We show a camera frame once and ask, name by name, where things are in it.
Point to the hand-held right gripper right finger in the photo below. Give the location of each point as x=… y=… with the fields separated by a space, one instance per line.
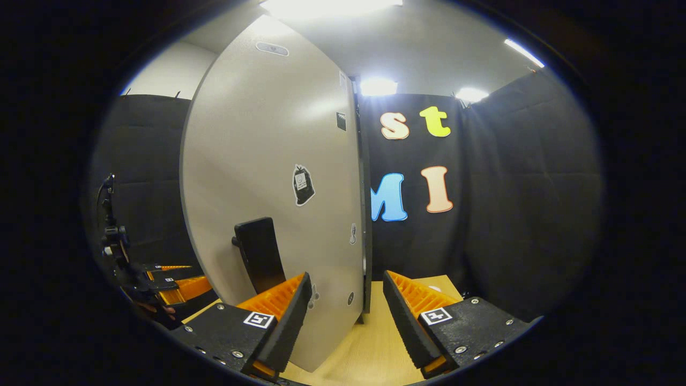
x=404 y=321

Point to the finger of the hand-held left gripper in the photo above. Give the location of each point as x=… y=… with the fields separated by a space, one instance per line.
x=161 y=268
x=187 y=289

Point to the long ceiling light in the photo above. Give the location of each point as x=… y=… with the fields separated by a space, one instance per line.
x=524 y=52

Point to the grey cabinet door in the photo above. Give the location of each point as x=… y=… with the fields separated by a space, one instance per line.
x=268 y=134

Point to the black backdrop cloth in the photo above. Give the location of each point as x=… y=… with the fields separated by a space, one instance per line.
x=525 y=203

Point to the large ceiling light panel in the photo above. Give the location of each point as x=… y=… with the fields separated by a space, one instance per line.
x=332 y=6

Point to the dark grey cabinet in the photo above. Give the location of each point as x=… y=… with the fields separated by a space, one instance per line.
x=367 y=214

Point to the small ceiling light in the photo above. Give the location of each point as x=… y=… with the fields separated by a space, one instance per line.
x=471 y=94
x=378 y=87

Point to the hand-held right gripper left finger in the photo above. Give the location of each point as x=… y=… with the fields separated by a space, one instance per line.
x=286 y=321

